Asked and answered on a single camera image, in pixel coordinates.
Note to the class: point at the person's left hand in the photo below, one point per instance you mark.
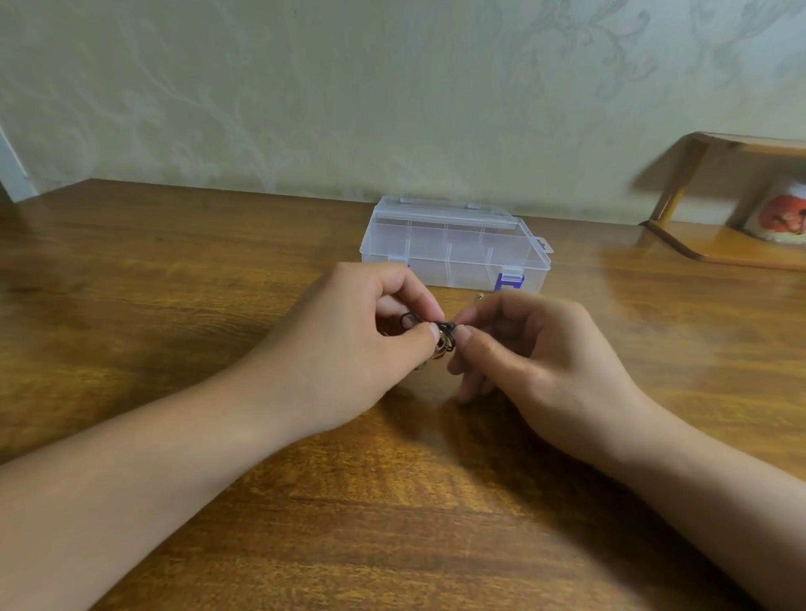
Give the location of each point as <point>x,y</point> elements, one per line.
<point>334,353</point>

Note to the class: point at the person's right hand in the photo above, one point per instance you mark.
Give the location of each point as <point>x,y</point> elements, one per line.
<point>561,372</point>

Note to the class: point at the clear plastic organizer box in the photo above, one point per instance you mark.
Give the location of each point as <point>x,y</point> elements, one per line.
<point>453,243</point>

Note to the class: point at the person's left forearm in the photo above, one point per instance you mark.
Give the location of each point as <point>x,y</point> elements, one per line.
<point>113,510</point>

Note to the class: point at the person's right forearm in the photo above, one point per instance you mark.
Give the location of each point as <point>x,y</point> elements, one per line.
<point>724,516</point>

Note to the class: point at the wooden shelf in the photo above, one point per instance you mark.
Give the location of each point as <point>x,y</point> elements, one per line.
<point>731,239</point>

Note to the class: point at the white printed mug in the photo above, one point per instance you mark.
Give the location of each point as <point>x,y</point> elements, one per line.
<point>783,212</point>

